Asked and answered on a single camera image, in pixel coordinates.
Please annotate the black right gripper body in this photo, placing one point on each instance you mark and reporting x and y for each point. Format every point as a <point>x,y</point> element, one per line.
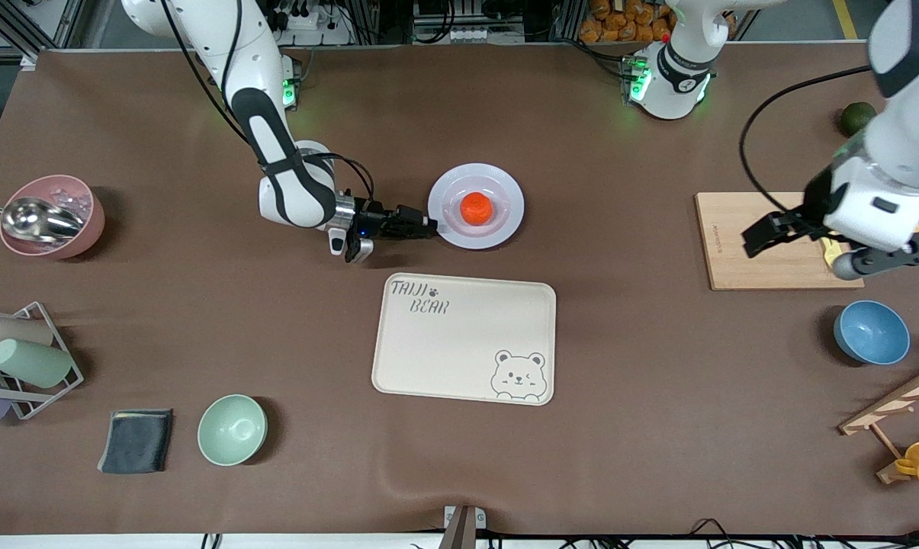
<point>372,216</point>

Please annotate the orange fruit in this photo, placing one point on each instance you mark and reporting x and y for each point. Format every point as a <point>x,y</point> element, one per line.
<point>477,209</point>

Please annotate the white round plate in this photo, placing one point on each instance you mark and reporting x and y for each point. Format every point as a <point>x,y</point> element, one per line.
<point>505,183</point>

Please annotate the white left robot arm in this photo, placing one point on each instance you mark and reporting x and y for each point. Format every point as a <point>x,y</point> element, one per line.
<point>886,175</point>

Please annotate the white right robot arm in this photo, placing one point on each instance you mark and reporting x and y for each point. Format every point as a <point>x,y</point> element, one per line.
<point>291,191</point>

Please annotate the wooden cutting board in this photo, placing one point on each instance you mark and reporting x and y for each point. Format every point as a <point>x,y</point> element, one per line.
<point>734,259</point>

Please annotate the dark green avocado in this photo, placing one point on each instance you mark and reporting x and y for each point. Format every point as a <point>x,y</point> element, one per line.
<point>856,118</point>

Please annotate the cream tray with bear print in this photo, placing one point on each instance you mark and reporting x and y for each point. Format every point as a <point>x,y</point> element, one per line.
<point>459,343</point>

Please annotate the blue bowl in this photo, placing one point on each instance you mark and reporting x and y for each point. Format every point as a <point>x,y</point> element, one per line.
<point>872,332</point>

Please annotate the wooden mug rack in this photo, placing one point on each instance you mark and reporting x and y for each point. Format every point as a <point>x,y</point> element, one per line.
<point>898,400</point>

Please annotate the white power strip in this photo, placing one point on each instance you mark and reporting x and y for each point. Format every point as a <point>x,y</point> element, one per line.
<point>318,19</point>

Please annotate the mint green bowl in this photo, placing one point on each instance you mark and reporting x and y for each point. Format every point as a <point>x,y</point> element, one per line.
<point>232,431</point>

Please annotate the bag of orange buns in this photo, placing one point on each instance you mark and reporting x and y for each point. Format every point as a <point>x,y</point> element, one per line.
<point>627,19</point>

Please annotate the pink bowl with ice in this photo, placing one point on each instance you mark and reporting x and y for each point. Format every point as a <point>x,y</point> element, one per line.
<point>93,221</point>

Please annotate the grey folded cloth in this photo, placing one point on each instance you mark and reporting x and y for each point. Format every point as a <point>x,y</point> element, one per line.
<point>135,442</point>

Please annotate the silver metal scoop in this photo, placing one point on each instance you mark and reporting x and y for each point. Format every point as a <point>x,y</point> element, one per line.
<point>36,221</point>

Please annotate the mint green cup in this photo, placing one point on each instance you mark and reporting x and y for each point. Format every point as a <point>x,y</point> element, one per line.
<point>32,363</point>

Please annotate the beige cup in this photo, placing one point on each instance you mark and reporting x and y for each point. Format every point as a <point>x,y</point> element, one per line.
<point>13,332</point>

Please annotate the metal table bracket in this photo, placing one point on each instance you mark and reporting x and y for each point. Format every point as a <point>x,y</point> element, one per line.
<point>461,526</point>

